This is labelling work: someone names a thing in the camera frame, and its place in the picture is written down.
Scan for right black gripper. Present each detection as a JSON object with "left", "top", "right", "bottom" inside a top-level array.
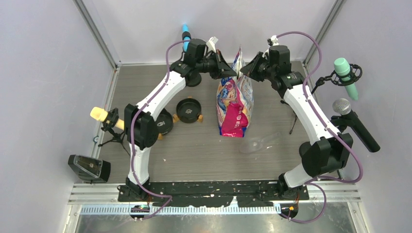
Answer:
[{"left": 241, "top": 52, "right": 276, "bottom": 82}]

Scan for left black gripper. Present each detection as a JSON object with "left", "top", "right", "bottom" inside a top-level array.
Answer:
[{"left": 195, "top": 49, "right": 236, "bottom": 80}]

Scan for colourful pet food bag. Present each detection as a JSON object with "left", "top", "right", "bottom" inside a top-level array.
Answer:
[{"left": 216, "top": 48, "right": 254, "bottom": 137}]

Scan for clear plastic scoop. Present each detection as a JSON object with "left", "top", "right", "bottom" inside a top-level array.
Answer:
[{"left": 239, "top": 132, "right": 281, "bottom": 154}]

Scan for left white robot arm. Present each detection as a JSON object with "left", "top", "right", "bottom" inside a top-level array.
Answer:
[{"left": 124, "top": 36, "right": 236, "bottom": 201}]

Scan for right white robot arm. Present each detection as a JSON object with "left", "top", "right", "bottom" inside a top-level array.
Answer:
[{"left": 240, "top": 45, "right": 353, "bottom": 199}]

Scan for round black pet bowl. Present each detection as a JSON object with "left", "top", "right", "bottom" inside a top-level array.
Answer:
[{"left": 172, "top": 97, "right": 203, "bottom": 123}]

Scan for cat-ear black pet bowl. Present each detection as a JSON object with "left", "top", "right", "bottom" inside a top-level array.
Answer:
[{"left": 155, "top": 108, "right": 174, "bottom": 140}]

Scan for blue microphone on stand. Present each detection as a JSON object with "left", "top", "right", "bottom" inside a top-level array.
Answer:
[{"left": 182, "top": 24, "right": 201, "bottom": 87}]

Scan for round black stand base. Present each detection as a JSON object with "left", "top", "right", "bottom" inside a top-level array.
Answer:
[{"left": 299, "top": 142, "right": 312, "bottom": 163}]

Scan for grey black handheld microphone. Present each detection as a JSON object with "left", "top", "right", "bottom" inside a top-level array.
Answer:
[{"left": 330, "top": 98, "right": 381, "bottom": 153}]

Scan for yellow microphone on tripod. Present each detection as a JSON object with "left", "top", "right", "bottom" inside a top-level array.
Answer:
[{"left": 90, "top": 107, "right": 131, "bottom": 156}]

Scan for black box device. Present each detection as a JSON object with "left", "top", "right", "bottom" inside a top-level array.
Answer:
[{"left": 68, "top": 154, "right": 111, "bottom": 183}]

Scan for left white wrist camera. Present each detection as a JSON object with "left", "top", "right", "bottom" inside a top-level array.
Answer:
[{"left": 206, "top": 36, "right": 218, "bottom": 53}]

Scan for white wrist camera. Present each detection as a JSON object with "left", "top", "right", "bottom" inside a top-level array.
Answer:
[
  {"left": 206, "top": 36, "right": 218, "bottom": 53},
  {"left": 267, "top": 35, "right": 279, "bottom": 47}
]

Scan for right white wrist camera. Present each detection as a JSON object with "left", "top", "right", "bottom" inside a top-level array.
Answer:
[{"left": 267, "top": 35, "right": 279, "bottom": 47}]

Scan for green microphone with shock mount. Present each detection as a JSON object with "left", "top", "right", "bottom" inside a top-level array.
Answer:
[{"left": 311, "top": 57, "right": 363, "bottom": 101}]

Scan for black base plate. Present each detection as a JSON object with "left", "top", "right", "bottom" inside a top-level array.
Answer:
[{"left": 117, "top": 180, "right": 309, "bottom": 207}]

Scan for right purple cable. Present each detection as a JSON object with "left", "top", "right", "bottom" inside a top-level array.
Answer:
[{"left": 272, "top": 31, "right": 364, "bottom": 224}]

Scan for purple cable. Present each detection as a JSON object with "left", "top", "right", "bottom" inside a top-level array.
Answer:
[
  {"left": 272, "top": 31, "right": 364, "bottom": 224},
  {"left": 128, "top": 39, "right": 194, "bottom": 220}
]

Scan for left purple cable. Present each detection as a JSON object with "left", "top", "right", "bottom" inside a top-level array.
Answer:
[{"left": 128, "top": 39, "right": 194, "bottom": 220}]

